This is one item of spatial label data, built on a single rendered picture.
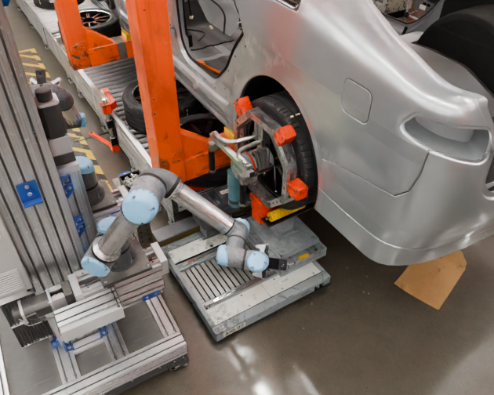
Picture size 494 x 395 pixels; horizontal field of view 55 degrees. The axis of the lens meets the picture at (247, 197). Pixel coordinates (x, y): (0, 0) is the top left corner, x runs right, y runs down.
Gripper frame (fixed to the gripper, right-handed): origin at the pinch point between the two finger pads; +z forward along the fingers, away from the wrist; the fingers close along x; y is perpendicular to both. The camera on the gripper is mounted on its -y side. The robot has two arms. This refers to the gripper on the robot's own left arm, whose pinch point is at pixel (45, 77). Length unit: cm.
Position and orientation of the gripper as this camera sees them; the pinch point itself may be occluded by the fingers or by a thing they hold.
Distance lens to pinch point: 288.2
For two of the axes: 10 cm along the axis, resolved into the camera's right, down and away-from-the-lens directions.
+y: -1.1, 7.7, 6.2
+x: 9.6, -0.9, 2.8
